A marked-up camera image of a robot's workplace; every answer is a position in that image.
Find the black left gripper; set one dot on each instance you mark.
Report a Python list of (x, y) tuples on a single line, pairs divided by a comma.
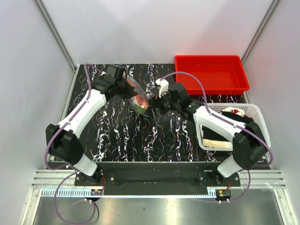
[(131, 90)]

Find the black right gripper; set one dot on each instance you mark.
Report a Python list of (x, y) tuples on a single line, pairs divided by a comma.
[(157, 102)]

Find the clear zip top bag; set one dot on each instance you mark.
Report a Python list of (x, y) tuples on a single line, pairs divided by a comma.
[(138, 91)]

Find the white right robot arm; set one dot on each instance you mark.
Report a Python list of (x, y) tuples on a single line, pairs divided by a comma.
[(248, 143)]

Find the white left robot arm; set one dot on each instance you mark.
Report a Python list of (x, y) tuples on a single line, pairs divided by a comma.
[(63, 139)]

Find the black bag in basket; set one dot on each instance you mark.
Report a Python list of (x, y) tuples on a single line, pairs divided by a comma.
[(211, 135)]

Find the red plastic bin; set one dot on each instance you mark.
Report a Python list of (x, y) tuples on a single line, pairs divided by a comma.
[(219, 74)]

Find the beige item in basket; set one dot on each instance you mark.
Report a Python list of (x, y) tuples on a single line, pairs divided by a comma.
[(217, 144)]

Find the white red cloth in basket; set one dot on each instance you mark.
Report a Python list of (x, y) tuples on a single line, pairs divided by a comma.
[(234, 112)]

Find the white plastic basket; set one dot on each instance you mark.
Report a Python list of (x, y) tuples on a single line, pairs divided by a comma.
[(224, 126)]

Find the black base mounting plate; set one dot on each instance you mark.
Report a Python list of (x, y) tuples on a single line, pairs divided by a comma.
[(159, 189)]

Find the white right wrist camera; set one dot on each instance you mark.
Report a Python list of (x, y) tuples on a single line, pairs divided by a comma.
[(163, 85)]

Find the aluminium frame rail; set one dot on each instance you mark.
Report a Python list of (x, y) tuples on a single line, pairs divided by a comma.
[(207, 178)]

